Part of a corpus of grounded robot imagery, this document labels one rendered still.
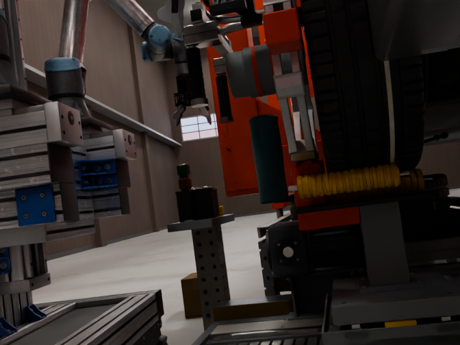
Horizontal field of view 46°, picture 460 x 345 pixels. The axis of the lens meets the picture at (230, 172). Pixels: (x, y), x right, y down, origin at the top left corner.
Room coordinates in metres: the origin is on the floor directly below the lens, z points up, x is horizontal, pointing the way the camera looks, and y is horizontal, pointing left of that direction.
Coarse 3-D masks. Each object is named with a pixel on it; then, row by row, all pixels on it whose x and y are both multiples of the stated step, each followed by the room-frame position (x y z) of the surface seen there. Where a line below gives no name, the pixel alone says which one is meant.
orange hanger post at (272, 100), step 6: (258, 0) 3.90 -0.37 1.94; (258, 6) 3.90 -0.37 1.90; (258, 30) 3.91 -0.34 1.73; (264, 36) 3.90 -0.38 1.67; (264, 42) 3.90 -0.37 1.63; (270, 96) 3.90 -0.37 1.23; (276, 96) 3.90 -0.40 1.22; (270, 102) 3.90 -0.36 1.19; (276, 102) 3.90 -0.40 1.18; (288, 102) 3.88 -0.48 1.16; (276, 108) 3.90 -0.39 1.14; (288, 192) 3.90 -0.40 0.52
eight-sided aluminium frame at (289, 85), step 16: (272, 0) 1.22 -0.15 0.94; (288, 0) 1.21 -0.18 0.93; (304, 48) 1.70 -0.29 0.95; (288, 80) 1.22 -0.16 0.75; (288, 96) 1.24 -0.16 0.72; (304, 96) 1.24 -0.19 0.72; (288, 112) 1.27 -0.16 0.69; (304, 112) 1.27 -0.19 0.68; (288, 128) 1.30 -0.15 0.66; (304, 128) 1.30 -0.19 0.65; (288, 144) 1.34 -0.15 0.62; (304, 144) 1.36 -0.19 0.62; (304, 160) 1.40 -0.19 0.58
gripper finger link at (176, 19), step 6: (168, 0) 1.13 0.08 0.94; (180, 0) 1.12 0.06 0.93; (168, 6) 1.14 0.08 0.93; (180, 6) 1.13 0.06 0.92; (162, 12) 1.15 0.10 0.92; (168, 12) 1.14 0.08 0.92; (180, 12) 1.13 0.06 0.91; (162, 18) 1.15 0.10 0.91; (168, 18) 1.14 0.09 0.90; (174, 18) 1.13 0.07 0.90; (180, 18) 1.13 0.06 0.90; (174, 24) 1.14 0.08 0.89; (180, 24) 1.14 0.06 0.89; (174, 30) 1.15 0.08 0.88; (180, 30) 1.15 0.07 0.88; (180, 36) 1.16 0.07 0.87
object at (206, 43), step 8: (200, 24) 1.33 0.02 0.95; (208, 24) 1.33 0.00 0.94; (216, 24) 1.32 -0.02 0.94; (184, 32) 1.34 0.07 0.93; (192, 32) 1.33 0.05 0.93; (200, 32) 1.33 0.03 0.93; (208, 32) 1.33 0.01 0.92; (216, 32) 1.32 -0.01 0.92; (184, 40) 1.34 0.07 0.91; (192, 40) 1.33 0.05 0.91; (200, 40) 1.33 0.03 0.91; (208, 40) 1.33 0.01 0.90; (216, 40) 1.33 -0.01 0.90; (200, 48) 1.38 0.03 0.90
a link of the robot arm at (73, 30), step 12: (72, 0) 1.89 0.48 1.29; (84, 0) 1.91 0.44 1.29; (72, 12) 1.89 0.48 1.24; (84, 12) 1.92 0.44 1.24; (72, 24) 1.89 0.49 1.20; (84, 24) 1.92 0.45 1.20; (60, 36) 1.91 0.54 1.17; (72, 36) 1.89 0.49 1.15; (84, 36) 1.93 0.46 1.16; (60, 48) 1.90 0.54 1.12; (72, 48) 1.89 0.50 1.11; (84, 72) 1.91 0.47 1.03; (84, 84) 1.92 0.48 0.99; (84, 96) 1.96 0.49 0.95
